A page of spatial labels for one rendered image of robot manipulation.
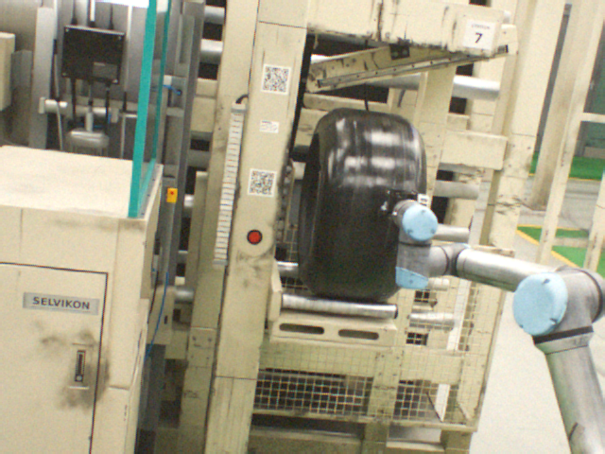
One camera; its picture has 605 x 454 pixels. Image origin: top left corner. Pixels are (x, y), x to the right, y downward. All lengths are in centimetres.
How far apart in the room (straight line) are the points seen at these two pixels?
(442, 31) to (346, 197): 69
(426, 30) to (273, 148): 62
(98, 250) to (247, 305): 85
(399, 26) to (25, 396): 152
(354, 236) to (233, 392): 66
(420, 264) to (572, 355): 44
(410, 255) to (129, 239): 64
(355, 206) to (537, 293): 72
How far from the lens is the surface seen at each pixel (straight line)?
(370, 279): 241
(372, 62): 285
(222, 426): 272
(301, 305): 249
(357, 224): 231
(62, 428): 196
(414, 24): 272
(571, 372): 175
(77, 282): 183
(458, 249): 209
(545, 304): 172
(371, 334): 259
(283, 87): 242
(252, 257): 252
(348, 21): 269
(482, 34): 278
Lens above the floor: 175
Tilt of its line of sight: 15 degrees down
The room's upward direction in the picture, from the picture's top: 9 degrees clockwise
